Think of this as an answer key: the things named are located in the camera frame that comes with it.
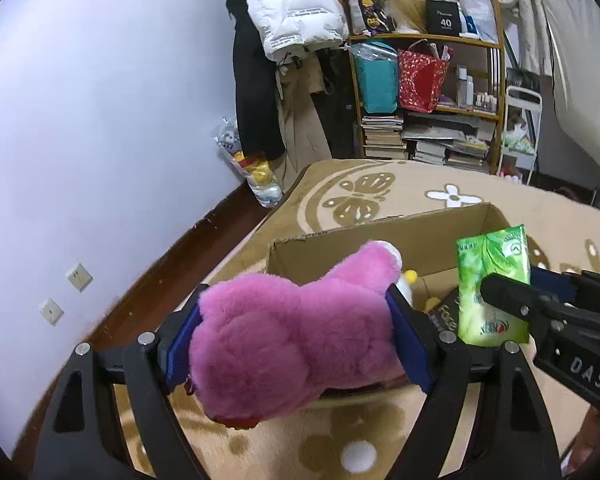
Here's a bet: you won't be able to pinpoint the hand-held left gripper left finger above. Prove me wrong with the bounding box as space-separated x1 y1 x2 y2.
30 284 211 480

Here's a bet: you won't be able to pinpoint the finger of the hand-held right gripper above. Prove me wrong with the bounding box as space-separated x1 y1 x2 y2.
531 266 600 318
480 274 567 347

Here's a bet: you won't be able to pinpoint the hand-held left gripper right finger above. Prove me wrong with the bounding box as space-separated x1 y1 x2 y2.
385 284 563 480

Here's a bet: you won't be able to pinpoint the green tissue pack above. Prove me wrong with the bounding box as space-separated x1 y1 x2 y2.
455 225 532 348

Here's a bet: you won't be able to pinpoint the cardboard box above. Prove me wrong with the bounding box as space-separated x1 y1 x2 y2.
265 202 546 402

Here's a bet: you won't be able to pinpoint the pink plush toy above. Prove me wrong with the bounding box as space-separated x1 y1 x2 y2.
187 240 407 432

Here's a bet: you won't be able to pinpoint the black packet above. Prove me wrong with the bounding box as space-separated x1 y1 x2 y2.
426 291 462 342

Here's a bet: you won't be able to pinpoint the yellow bear plush toy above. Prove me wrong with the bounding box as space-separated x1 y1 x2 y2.
404 270 442 312

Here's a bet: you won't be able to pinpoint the green and white plush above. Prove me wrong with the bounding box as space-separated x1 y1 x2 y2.
502 112 537 157

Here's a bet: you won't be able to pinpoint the large stack of books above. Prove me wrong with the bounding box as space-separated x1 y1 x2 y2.
412 137 492 174

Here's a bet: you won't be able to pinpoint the white metal cart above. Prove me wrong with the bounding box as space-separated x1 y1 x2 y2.
497 85 544 187

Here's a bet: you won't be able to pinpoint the grey folder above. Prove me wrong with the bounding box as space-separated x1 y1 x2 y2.
402 112 497 143

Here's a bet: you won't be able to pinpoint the plastic bag of toys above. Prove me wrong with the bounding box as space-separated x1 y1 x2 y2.
214 117 284 209

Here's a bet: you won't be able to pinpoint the small stack of books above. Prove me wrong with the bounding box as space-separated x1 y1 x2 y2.
361 115 409 161

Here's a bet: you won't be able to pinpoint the white curtain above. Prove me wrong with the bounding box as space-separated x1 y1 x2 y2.
500 0 600 186

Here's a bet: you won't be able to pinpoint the red gift bag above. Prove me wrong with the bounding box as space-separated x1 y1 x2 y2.
397 40 452 114

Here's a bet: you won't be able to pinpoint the wooden bookshelf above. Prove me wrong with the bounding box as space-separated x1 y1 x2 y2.
347 0 509 177

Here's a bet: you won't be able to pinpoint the teal bag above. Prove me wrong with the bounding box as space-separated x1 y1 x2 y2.
352 42 399 115

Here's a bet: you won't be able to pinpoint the beige hanging pants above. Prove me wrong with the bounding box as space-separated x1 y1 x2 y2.
277 55 334 172

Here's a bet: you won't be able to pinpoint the black hanging coat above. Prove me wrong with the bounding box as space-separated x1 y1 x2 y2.
227 0 287 162

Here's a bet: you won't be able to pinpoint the white and blue packet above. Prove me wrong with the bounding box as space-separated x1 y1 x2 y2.
460 10 497 44

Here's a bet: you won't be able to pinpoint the black box with white print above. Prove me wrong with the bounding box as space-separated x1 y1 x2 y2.
425 0 464 37

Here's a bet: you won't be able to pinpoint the blond wig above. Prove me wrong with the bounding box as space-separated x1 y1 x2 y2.
382 0 429 34

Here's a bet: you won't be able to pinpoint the dark printed bag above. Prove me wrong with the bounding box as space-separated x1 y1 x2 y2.
340 0 386 37

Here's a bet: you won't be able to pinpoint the white puffer jacket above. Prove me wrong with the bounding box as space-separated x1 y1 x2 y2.
247 0 349 62

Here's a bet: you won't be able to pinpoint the white wall socket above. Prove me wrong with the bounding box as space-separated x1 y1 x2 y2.
66 262 94 292
39 298 65 326

